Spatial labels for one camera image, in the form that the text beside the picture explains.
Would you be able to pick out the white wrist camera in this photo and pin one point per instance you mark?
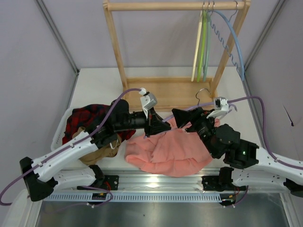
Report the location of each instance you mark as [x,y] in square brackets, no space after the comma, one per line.
[148,101]
[221,108]

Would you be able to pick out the right aluminium frame post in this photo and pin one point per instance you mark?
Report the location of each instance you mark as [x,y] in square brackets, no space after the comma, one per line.
[265,32]

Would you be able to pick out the wooden clothes rack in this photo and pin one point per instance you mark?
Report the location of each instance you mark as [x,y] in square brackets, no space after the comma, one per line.
[174,92]

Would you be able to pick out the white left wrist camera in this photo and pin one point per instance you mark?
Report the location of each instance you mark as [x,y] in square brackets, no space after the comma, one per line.
[148,101]

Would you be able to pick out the tan brown garment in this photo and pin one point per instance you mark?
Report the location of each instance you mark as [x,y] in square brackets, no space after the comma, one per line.
[109,151]

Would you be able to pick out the lime green clothes hanger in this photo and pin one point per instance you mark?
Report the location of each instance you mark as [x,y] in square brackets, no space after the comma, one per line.
[201,51]

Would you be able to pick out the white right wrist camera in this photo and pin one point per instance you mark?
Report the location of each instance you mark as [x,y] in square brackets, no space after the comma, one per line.
[221,108]

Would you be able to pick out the light blue clothes hanger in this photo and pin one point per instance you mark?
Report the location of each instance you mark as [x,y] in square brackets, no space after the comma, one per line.
[241,8]

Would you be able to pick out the grey-green clothes hanger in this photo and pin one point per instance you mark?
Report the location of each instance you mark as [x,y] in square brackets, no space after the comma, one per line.
[208,40]

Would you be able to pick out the left aluminium frame post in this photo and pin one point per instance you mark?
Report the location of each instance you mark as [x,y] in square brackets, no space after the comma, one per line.
[57,35]

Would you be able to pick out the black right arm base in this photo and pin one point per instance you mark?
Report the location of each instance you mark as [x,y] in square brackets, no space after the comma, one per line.
[212,183]

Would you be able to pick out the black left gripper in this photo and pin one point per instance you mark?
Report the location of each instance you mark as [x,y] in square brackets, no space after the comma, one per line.
[148,123]

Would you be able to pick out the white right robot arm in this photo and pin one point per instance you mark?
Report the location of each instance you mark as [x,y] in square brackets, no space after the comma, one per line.
[247,164]

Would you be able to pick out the cream clothes hanger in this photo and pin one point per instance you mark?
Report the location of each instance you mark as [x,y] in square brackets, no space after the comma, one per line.
[199,28]

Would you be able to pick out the red plaid garment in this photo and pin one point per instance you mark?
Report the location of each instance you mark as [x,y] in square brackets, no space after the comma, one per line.
[83,117]

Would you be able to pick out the white slotted cable duct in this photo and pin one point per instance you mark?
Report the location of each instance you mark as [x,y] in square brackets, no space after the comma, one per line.
[134,197]

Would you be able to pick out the aluminium mounting rail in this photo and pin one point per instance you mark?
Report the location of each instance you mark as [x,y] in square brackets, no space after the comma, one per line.
[156,180]

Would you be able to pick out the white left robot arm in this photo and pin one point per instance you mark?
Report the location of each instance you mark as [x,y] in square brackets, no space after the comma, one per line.
[44,175]

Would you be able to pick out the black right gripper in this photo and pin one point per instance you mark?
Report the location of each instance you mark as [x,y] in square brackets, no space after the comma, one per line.
[192,118]

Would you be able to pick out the aluminium frame post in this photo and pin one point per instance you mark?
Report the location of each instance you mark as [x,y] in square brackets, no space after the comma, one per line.
[265,32]
[57,35]

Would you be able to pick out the black hanging cable tie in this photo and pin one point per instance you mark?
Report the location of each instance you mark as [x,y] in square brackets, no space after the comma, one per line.
[289,117]

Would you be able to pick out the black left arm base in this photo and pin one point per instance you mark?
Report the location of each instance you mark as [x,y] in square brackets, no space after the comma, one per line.
[106,182]

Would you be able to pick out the pink skirt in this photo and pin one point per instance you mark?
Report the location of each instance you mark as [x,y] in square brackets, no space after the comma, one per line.
[175,153]

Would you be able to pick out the purple clothes hanger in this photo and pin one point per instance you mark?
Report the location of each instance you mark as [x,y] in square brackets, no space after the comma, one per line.
[207,104]

